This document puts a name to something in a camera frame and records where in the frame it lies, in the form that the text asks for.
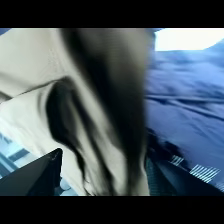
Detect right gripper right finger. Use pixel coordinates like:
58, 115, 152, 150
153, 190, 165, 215
145, 156, 224, 197

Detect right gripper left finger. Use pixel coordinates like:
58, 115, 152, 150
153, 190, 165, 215
0, 147, 64, 197

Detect beige garment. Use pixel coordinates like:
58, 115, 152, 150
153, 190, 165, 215
0, 28, 155, 197

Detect blue garment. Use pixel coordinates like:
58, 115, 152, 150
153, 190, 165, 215
143, 28, 224, 193

